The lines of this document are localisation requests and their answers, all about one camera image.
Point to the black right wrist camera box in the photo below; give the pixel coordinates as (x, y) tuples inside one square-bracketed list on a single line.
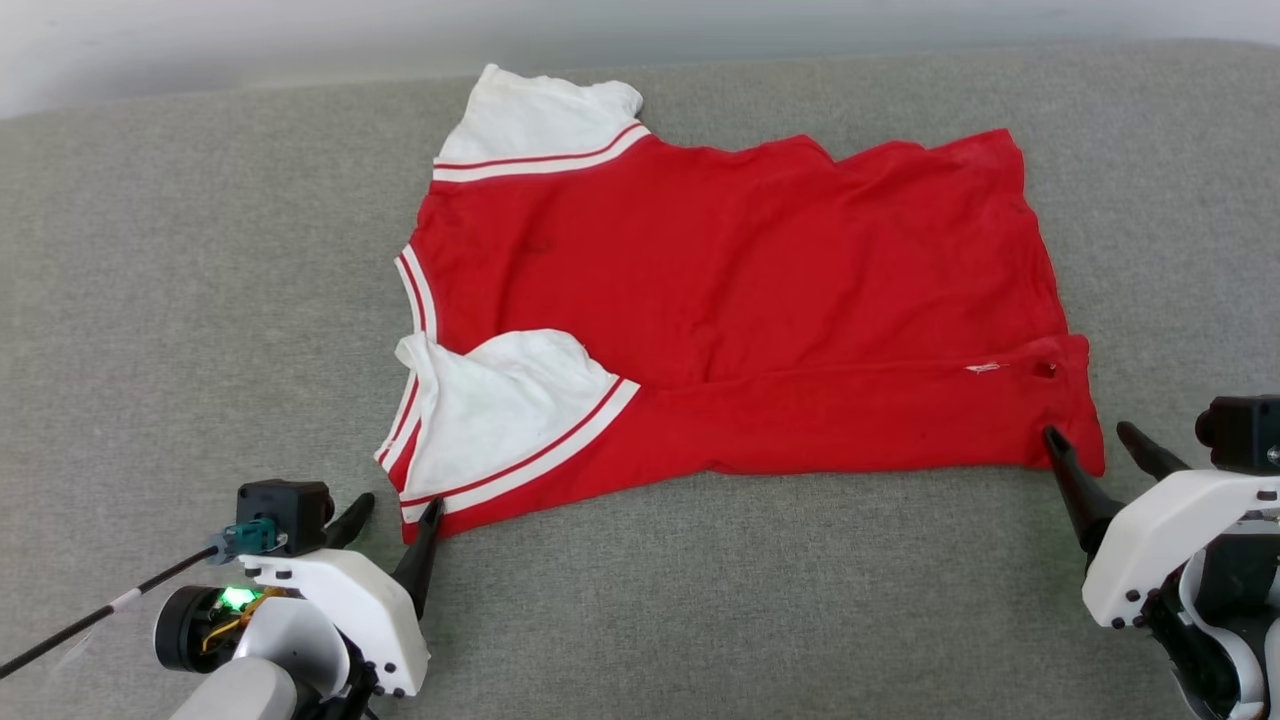
[(1245, 430)]

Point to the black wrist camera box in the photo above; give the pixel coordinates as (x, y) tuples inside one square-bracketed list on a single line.
[(1245, 430), (285, 505)]

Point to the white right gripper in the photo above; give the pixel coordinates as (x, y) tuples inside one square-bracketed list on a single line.
[(1150, 540)]

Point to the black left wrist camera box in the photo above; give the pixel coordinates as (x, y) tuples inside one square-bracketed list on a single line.
[(285, 505)]

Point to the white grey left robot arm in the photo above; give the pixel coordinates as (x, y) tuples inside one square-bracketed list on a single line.
[(290, 650)]

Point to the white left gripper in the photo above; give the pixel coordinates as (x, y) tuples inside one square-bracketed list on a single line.
[(370, 610)]

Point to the red jersey with white sleeves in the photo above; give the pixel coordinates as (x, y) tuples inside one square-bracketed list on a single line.
[(700, 260)]

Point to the grey fabric sofa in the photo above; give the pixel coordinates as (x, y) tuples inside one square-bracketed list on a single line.
[(150, 300)]

